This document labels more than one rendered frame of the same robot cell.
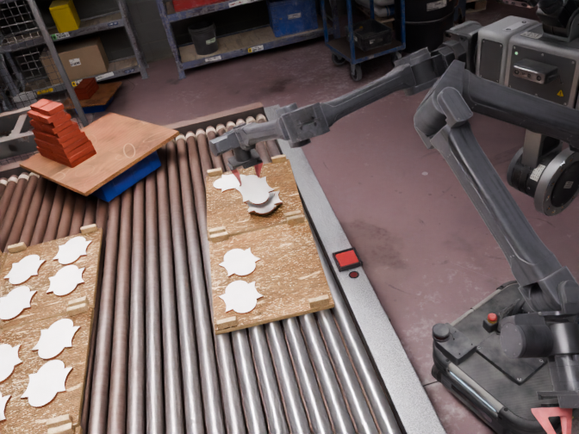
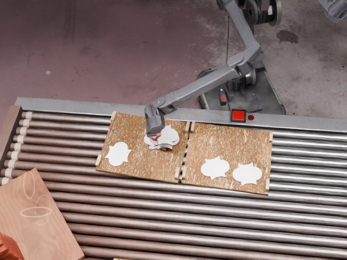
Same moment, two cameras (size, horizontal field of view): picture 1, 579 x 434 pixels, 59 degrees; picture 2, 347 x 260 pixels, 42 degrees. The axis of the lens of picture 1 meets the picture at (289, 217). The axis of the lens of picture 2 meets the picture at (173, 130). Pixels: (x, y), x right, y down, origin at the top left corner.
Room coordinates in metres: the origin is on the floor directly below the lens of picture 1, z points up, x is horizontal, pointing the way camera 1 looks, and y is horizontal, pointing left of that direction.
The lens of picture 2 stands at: (1.13, 1.25, 2.86)
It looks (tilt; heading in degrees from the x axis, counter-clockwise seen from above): 56 degrees down; 286
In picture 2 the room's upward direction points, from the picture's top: 4 degrees counter-clockwise
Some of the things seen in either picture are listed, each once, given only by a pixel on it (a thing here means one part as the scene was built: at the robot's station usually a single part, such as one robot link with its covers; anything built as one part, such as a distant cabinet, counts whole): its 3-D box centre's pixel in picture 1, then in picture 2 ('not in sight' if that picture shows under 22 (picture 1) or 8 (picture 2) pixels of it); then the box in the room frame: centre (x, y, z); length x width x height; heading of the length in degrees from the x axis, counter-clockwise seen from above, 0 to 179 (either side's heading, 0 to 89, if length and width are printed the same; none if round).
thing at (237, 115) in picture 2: (346, 259); (238, 115); (1.18, -0.15, 0.92); 0.06 x 0.06 x 0.01; 6
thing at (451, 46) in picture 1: (448, 58); not in sight; (1.33, -0.52, 1.45); 0.09 x 0.08 x 0.12; 27
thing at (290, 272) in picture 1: (265, 270); (228, 157); (1.19, 0.11, 0.93); 0.41 x 0.35 x 0.02; 3
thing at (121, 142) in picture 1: (99, 149); (5, 240); (2.05, 0.75, 1.03); 0.50 x 0.50 x 0.02; 46
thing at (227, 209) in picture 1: (252, 196); (144, 146); (1.61, 0.13, 0.93); 0.41 x 0.35 x 0.02; 1
